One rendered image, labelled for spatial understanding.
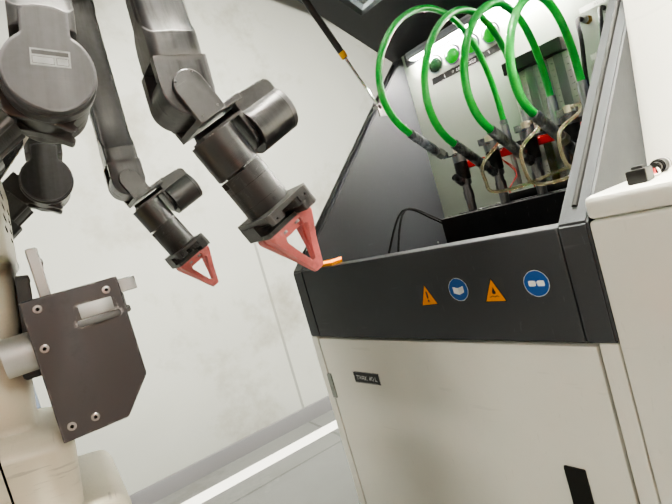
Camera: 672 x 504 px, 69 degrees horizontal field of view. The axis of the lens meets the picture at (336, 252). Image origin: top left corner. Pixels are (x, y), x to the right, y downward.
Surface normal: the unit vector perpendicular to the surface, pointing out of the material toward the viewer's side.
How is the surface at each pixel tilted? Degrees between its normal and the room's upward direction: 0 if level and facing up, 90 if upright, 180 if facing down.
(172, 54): 90
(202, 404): 90
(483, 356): 90
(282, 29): 90
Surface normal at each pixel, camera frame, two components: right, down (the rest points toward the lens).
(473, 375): -0.76, 0.26
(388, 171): 0.59, -0.12
